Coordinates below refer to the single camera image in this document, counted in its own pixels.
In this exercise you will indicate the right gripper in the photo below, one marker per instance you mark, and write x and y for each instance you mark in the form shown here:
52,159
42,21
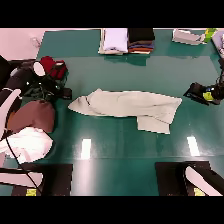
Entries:
198,92

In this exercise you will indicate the beige shirt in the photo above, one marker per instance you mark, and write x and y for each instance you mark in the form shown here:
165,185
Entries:
126,103

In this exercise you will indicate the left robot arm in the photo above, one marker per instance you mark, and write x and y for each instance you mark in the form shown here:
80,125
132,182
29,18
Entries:
39,69

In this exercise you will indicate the orange garment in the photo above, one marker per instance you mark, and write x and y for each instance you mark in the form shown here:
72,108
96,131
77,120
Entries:
140,50

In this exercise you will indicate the navy garment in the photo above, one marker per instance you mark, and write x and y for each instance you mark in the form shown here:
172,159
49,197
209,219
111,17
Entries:
141,45

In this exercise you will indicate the black garment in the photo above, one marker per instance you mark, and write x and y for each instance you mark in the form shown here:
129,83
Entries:
141,34

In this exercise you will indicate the red garment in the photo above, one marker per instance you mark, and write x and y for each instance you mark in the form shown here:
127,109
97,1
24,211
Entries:
49,64

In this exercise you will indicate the dark green garment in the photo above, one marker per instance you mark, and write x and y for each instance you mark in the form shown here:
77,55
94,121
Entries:
36,90

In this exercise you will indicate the brown garment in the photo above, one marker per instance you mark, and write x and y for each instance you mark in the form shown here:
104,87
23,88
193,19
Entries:
35,116

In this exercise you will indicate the white garment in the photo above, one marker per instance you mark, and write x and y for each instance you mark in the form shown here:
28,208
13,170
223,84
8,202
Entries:
28,145

